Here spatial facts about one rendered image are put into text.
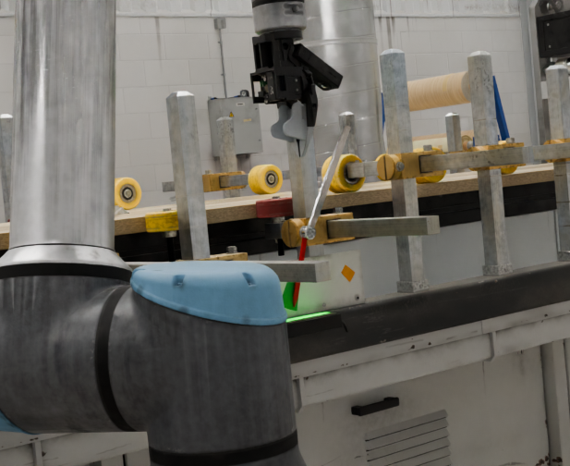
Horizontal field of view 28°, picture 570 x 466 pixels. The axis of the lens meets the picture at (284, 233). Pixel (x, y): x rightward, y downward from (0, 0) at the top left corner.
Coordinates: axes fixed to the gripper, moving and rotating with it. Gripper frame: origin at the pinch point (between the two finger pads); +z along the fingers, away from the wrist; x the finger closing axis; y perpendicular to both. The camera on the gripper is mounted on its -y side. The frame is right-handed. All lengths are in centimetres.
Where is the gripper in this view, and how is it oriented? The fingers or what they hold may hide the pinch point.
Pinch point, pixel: (303, 149)
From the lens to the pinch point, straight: 200.4
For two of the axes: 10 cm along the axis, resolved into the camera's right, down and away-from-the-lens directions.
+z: 1.1, 9.9, 0.2
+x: 6.1, -0.5, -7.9
